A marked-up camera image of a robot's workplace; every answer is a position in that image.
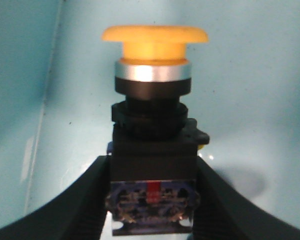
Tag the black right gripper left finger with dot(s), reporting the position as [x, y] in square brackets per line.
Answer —
[78, 213]

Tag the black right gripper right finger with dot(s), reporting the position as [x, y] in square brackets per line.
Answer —
[224, 214]

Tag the yellow push button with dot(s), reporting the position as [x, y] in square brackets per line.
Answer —
[154, 148]

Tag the blue plastic box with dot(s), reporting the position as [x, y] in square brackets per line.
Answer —
[57, 88]

